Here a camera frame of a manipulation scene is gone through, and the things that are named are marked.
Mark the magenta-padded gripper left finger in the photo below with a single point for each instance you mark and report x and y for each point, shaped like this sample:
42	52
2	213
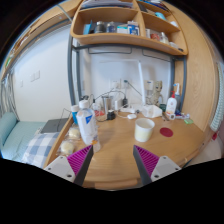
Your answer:
58	166

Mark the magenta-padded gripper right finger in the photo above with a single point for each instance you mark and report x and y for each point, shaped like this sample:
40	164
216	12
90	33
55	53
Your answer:
165	165

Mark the clear blue-label water bottle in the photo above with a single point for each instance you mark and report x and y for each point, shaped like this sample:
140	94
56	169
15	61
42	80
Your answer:
87	125

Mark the wrapped round bun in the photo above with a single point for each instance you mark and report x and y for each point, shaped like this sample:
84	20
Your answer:
74	133
67	147

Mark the blue plaid pillow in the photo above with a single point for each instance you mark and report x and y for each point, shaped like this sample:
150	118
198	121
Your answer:
38	150

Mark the flat round red coaster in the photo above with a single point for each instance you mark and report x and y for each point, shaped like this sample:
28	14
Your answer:
166	132

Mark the cream white cup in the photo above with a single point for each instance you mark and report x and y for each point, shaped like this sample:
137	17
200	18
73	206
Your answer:
144	131

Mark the grey laptop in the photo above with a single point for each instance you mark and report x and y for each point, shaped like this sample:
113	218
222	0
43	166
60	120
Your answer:
53	126

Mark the green bed mattress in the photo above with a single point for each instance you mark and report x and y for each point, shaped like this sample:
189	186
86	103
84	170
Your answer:
20	136

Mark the small white box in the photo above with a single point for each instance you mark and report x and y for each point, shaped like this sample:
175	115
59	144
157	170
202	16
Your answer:
170	116

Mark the small white pink pack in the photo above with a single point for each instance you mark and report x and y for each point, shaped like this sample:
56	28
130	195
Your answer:
183	116

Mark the small blue white-capped bottle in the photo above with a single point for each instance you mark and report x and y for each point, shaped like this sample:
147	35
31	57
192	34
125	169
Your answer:
74	115

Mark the white red-pump lotion bottle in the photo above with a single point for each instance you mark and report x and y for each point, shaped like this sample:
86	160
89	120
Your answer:
171	105

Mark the white power strip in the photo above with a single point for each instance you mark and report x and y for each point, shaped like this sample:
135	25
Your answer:
127	109

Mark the brown tree figure toy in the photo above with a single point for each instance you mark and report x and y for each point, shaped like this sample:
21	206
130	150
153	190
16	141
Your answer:
156	95

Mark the small black charger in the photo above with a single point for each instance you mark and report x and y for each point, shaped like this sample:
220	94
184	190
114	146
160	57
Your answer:
111	115

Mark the white charger block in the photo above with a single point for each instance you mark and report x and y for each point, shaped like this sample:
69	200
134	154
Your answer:
117	104

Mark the steel tumbler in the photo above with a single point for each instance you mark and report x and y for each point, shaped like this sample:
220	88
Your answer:
106	104

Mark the blue striped hanging cloth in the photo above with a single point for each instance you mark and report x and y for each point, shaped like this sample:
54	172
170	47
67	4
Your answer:
218	100

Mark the white desk lamp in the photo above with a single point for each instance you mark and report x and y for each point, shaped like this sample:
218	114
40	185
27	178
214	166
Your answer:
141	83

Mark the grey striped curtain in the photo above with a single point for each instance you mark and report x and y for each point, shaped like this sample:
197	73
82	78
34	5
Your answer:
6	96

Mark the wooden shelf unit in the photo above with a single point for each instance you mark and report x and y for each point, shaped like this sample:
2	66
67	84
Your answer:
110	38

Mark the white wall outlet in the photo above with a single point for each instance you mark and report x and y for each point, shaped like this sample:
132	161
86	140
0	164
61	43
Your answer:
116	83
126	83

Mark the white wall switch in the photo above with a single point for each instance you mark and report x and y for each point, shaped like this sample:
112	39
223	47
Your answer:
35	76

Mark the grey metal bed frame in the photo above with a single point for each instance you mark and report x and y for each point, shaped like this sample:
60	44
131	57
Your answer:
70	66

